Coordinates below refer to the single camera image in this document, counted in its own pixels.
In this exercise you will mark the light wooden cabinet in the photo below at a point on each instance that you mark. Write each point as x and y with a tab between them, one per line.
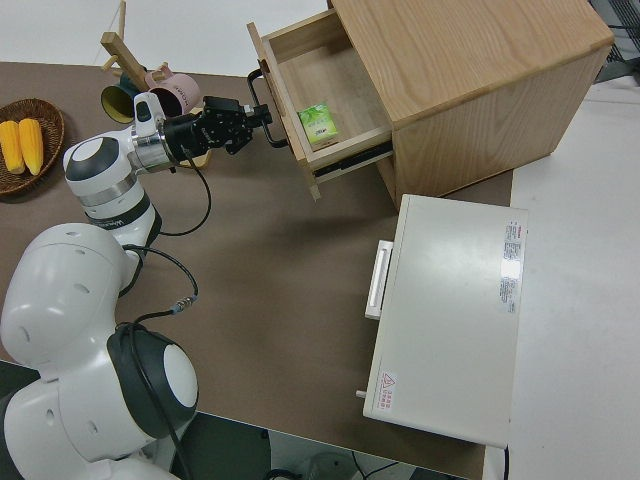
475	65

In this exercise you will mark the wooden mug tree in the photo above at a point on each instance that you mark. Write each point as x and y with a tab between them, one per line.
122	52

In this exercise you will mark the green paper box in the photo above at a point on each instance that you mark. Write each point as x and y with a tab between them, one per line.
320	122

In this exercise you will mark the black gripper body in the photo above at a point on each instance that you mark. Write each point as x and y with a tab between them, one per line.
210	130

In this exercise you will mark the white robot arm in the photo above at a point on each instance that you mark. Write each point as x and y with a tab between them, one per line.
100	165

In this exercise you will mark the round wicker basket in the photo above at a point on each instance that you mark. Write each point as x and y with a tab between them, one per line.
50	120

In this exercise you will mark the yellow corn cob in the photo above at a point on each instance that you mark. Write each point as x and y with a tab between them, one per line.
10	147
31	145

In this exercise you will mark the dark metal frame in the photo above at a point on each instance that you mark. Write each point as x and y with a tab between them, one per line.
622	30

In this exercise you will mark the white toaster oven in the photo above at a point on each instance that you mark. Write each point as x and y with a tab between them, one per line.
450	310

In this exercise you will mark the dark teal mug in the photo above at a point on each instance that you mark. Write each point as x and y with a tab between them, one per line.
115	102

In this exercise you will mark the pink mug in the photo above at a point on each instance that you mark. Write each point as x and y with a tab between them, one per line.
182	92

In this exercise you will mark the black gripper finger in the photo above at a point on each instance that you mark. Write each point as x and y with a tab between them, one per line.
260	114
257	130

